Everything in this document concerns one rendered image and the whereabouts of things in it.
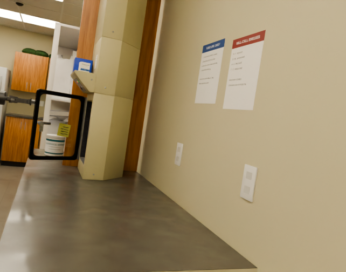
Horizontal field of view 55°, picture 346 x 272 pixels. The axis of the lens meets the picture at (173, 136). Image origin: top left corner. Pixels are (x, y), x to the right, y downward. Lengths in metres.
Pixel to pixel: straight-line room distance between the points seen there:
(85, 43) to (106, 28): 0.38
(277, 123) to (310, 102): 0.14
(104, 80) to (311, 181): 1.25
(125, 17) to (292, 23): 1.04
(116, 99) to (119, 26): 0.39
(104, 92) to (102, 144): 0.29
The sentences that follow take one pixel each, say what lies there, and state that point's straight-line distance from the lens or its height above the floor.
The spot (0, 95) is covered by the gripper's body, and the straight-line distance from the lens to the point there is 2.00.
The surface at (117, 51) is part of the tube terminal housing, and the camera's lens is 1.87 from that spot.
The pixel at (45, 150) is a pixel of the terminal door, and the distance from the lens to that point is 2.05.
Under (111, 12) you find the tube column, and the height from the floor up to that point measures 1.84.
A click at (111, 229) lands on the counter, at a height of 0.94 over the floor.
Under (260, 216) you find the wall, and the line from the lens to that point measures 1.10.
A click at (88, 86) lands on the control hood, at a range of 1.83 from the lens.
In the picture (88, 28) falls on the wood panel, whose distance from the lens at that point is 2.24.
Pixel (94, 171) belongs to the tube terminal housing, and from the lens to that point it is 1.87.
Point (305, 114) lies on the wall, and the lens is 0.98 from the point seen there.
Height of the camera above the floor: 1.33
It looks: 3 degrees down
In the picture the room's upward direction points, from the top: 8 degrees clockwise
